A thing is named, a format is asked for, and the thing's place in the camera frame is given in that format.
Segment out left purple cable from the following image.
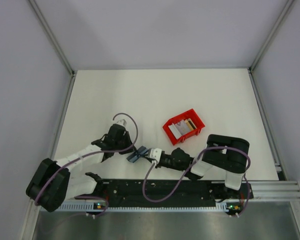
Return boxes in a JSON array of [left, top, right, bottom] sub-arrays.
[[34, 112, 140, 221]]

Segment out red plastic bin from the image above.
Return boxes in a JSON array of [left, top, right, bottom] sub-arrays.
[[162, 108, 205, 146]]

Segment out right aluminium frame post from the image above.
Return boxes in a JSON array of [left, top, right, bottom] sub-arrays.
[[248, 0, 297, 74]]

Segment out silver patterned credit card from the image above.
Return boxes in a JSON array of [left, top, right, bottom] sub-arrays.
[[174, 120, 191, 135]]

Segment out grey slotted cable duct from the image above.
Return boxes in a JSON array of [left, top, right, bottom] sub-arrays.
[[55, 200, 240, 213]]

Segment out aluminium front rail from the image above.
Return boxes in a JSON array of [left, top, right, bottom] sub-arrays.
[[29, 180, 300, 203]]

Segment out left aluminium frame post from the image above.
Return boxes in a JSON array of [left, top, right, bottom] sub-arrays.
[[26, 0, 75, 76]]

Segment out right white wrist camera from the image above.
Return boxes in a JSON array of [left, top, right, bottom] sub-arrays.
[[146, 148, 162, 165]]

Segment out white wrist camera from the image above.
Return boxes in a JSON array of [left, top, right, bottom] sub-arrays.
[[146, 148, 162, 165], [114, 119, 127, 129]]

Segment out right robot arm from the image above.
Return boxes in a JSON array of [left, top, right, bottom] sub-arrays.
[[149, 134, 251, 198]]

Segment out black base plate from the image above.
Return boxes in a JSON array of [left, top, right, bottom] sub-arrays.
[[74, 178, 256, 208]]

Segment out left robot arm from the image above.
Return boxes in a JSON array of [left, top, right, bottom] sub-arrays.
[[25, 120, 136, 212]]

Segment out blue leather card holder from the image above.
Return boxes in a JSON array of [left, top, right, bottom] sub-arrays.
[[126, 146, 149, 163]]

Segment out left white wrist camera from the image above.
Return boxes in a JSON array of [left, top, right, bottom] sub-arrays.
[[114, 119, 127, 129]]

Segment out aluminium frame post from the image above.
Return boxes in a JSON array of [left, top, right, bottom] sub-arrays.
[[248, 0, 297, 74], [26, 0, 75, 76]]

